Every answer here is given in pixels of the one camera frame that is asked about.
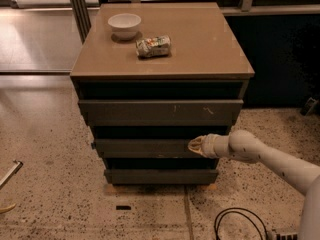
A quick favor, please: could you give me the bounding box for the grey drawer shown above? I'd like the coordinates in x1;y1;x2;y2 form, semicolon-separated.
104;169;218;185
78;99;243;126
94;139;203;159

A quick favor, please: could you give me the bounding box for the crushed drink can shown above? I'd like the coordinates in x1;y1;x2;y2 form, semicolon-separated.
136;35;171;58

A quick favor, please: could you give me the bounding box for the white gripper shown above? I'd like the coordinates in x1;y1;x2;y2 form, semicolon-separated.
188;134;230;159

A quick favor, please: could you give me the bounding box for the grey power strip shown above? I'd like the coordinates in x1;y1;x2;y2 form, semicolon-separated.
267;229;298;240

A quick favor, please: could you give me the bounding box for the yellow object at left edge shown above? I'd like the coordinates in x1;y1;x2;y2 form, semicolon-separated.
0;203;16;214

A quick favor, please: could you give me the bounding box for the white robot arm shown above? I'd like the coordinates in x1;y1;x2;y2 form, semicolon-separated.
188;130;320;240

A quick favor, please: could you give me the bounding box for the dark object by wall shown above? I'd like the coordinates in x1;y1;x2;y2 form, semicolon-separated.
300;97;319;116

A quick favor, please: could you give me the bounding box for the brown drawer cabinet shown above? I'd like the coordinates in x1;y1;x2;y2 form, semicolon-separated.
71;3;254;170

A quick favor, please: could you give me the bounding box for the white ceramic bowl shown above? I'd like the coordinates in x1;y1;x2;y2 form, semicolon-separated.
108;13;141;40

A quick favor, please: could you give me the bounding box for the black cable loop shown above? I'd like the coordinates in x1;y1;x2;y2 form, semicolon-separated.
213;207;269;240

